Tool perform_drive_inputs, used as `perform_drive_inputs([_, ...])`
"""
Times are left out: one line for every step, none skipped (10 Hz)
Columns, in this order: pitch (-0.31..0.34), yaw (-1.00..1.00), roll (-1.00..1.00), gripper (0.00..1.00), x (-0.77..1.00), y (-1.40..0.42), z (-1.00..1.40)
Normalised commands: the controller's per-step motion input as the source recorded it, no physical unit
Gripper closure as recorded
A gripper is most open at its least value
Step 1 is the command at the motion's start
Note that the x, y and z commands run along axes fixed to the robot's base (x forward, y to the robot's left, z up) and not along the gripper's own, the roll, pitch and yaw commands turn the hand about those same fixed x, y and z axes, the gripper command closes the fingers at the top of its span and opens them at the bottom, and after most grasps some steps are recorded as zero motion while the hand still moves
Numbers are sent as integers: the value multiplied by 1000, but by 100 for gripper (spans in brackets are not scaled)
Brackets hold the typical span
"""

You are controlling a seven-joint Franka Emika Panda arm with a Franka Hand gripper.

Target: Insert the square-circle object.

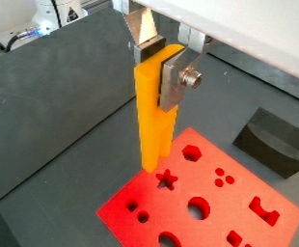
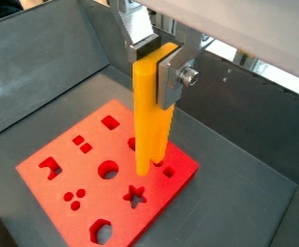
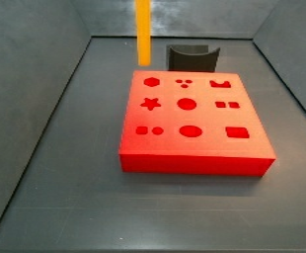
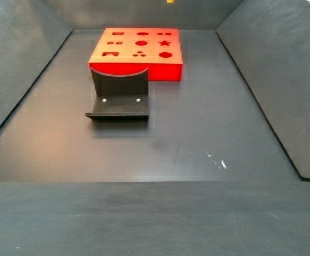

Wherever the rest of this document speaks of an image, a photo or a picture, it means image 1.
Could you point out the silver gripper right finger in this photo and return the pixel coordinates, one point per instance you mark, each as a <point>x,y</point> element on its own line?
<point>180,74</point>

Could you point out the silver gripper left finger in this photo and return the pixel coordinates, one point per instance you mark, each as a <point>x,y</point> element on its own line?
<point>147,41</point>

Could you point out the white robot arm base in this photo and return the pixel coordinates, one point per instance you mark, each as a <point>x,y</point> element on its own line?
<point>54,14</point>

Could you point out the black curved holder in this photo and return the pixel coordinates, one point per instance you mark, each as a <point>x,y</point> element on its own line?
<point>270,139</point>

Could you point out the red shape-sorting block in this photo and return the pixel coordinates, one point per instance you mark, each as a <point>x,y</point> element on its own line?
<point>202,201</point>

